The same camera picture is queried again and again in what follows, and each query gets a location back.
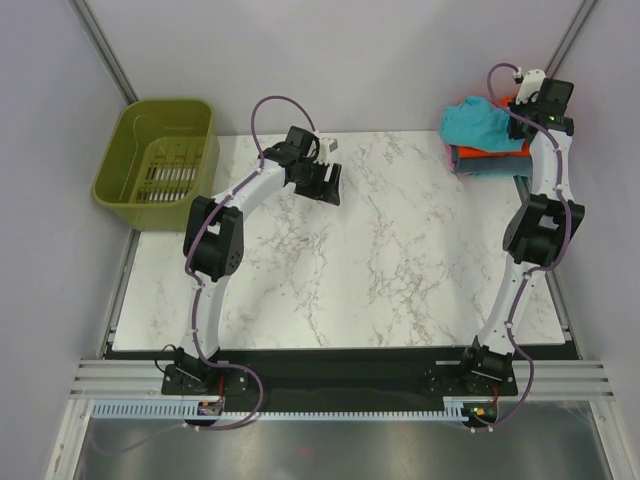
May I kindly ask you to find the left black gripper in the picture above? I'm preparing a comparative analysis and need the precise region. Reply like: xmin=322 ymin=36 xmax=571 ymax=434
xmin=291 ymin=159 xmax=341 ymax=208

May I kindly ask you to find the turquoise t shirt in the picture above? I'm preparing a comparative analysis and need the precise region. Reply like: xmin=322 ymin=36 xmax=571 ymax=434
xmin=439 ymin=95 xmax=533 ymax=153

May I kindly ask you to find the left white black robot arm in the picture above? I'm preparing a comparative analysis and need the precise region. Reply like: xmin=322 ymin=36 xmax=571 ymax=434
xmin=161 ymin=127 xmax=342 ymax=395

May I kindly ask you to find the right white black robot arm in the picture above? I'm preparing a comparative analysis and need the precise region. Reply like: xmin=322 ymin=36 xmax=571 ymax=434
xmin=457 ymin=71 xmax=585 ymax=394

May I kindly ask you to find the folded grey blue t shirt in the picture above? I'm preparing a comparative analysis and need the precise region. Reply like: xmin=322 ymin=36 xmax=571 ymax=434
xmin=449 ymin=146 xmax=533 ymax=175

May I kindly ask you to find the folded orange t shirt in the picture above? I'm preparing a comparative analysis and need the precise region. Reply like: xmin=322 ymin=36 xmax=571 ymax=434
xmin=454 ymin=94 xmax=532 ymax=159

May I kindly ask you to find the olive green plastic basket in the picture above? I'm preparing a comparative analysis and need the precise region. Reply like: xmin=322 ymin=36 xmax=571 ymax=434
xmin=92 ymin=98 xmax=220 ymax=232

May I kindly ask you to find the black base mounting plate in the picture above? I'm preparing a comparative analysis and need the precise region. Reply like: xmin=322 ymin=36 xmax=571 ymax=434
xmin=160 ymin=348 xmax=516 ymax=414

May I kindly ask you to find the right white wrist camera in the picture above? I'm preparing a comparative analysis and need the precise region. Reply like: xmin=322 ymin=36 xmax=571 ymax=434
xmin=513 ymin=68 xmax=546 ymax=105

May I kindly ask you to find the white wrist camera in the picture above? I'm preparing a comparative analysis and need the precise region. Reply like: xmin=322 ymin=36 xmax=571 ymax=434
xmin=513 ymin=68 xmax=546 ymax=105
xmin=316 ymin=137 xmax=338 ymax=164

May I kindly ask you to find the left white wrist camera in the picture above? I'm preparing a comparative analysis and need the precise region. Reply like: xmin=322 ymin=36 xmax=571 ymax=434
xmin=316 ymin=137 xmax=338 ymax=164

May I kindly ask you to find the right aluminium corner post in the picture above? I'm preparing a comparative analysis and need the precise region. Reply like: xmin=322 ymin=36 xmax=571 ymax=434
xmin=545 ymin=0 xmax=600 ymax=77

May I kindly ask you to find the aluminium corner post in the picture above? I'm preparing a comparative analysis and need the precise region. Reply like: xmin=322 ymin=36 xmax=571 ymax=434
xmin=68 ymin=0 xmax=139 ymax=105
xmin=545 ymin=0 xmax=600 ymax=77

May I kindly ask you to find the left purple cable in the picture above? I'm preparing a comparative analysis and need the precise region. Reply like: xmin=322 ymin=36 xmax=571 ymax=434
xmin=183 ymin=95 xmax=321 ymax=432

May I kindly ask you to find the white slotted cable duct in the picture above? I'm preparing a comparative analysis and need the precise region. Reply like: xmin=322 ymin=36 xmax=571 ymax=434
xmin=90 ymin=399 xmax=489 ymax=422

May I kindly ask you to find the aluminium frame rail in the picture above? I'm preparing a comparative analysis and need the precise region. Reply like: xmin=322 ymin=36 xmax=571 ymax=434
xmin=70 ymin=359 xmax=614 ymax=401

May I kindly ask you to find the left aluminium corner post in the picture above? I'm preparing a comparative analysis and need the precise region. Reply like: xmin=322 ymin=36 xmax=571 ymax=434
xmin=68 ymin=0 xmax=139 ymax=105

